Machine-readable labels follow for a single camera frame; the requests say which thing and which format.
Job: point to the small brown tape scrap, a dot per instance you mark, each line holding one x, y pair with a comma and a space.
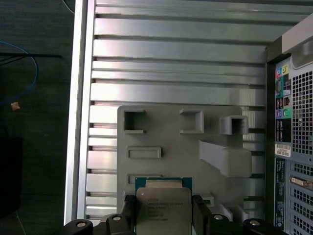
15, 105

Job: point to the grey plastic parts rack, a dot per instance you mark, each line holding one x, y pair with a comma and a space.
171, 147

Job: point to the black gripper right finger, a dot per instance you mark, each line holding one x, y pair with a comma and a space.
203, 220

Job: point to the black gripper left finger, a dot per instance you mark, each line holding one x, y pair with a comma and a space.
129, 220

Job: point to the black open PC case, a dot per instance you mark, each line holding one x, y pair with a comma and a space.
300, 98

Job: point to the silver green CPU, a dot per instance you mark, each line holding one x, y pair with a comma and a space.
163, 208

